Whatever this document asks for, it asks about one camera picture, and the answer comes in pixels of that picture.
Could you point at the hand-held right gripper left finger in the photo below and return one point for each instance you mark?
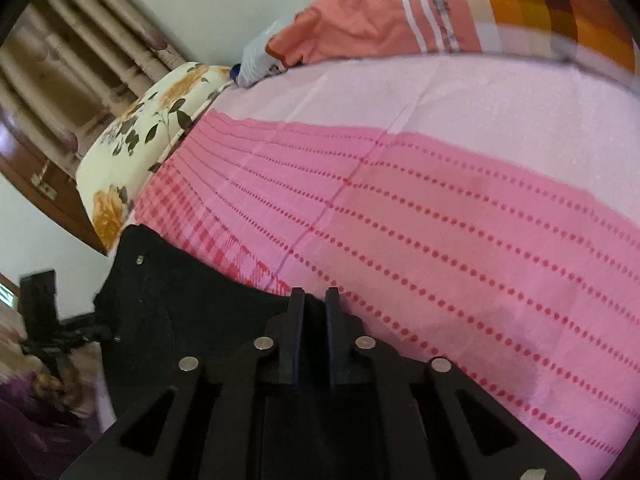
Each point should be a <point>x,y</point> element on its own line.
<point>296,332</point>

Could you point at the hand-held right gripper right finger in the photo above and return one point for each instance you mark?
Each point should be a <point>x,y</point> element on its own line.
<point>333,332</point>

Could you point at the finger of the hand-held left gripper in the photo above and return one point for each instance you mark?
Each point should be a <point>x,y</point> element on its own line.
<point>85,334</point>

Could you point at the black pants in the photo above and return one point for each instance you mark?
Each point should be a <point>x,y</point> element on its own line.
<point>190,300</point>

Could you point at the person's left forearm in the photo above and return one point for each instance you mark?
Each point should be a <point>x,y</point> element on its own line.
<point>45,435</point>

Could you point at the brown wooden headboard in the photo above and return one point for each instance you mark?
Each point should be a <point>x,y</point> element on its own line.
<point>55,205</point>

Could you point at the pink dotted checkered blanket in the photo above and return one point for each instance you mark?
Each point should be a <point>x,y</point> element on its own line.
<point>425,240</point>

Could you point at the cream floral pillow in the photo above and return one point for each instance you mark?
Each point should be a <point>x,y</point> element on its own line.
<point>145,125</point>

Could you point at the beige patterned curtain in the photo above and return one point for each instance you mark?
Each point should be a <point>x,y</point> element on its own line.
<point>75,60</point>

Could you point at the light pink bedsheet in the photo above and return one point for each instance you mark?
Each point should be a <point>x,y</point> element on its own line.
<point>450,95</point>

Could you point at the white blue cloth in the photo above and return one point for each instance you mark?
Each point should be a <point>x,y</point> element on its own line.
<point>255,62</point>

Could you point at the orange checkered striped pillow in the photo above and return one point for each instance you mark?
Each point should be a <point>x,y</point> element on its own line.
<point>370,15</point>

